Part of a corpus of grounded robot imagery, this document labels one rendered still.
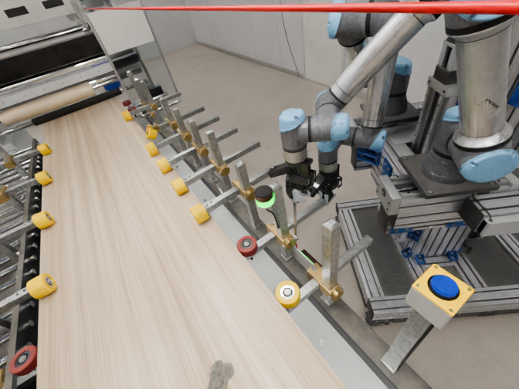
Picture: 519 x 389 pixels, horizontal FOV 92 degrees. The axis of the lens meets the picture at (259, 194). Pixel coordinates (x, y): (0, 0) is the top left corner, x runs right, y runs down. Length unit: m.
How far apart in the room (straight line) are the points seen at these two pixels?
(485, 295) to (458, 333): 0.27
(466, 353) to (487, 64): 1.52
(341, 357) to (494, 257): 1.23
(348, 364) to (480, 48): 0.97
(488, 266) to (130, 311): 1.83
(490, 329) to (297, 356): 1.40
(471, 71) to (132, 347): 1.14
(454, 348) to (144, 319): 1.59
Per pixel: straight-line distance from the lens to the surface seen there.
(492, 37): 0.71
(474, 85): 0.75
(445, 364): 1.86
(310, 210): 1.12
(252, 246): 0.98
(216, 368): 0.84
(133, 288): 1.09
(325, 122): 0.73
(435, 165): 1.03
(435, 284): 0.56
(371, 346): 1.05
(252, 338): 0.84
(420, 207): 1.10
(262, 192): 0.81
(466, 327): 1.98
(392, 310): 1.63
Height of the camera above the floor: 1.69
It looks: 43 degrees down
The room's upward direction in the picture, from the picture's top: 14 degrees counter-clockwise
